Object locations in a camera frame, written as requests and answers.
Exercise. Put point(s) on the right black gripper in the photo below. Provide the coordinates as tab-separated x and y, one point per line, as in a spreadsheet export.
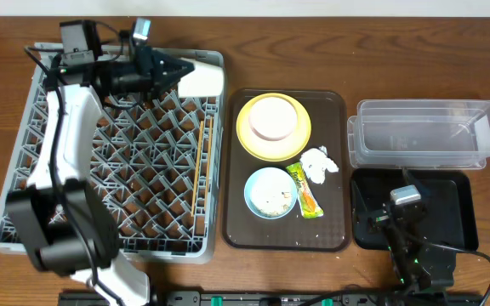
382	218

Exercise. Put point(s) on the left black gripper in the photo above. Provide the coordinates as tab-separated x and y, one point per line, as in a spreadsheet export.
155	70

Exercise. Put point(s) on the white plastic cup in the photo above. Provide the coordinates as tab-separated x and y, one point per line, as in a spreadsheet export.
204	81

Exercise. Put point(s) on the green orange snack wrapper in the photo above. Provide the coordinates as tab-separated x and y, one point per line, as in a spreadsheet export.
308	205

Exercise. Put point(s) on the white paper napkin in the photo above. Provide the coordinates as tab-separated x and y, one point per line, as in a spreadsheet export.
315	162

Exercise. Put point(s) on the leftover rice food scraps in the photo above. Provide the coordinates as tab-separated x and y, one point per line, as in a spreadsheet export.
272	195

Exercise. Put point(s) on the pink plastic bowl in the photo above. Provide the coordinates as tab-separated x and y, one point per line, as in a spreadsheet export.
272	118

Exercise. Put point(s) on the light blue small bowl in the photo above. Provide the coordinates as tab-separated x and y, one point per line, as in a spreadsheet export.
249	191

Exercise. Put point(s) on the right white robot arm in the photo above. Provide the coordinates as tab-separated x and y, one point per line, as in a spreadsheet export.
420	264

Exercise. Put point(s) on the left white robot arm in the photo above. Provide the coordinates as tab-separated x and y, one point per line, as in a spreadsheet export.
62	223

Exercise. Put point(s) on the clear plastic waste bin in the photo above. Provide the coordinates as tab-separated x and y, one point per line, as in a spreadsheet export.
420	134

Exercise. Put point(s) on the left wooden chopstick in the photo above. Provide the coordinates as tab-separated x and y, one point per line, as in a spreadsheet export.
197	169

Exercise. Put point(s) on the wooden chopstick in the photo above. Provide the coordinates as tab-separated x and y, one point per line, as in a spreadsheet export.
210	133
197	169

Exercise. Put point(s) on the right wooden chopstick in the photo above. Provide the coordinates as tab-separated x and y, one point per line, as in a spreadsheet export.
210	133

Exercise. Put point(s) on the black plastic tray bin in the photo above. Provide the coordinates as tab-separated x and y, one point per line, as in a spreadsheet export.
450	217

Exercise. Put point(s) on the grey plastic dish rack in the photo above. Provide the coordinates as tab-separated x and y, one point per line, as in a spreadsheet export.
142	168

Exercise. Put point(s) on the yellow plastic plate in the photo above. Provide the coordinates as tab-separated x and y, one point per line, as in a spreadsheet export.
273	151

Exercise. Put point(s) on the dark brown serving tray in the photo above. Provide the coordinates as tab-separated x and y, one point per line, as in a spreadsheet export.
241	228

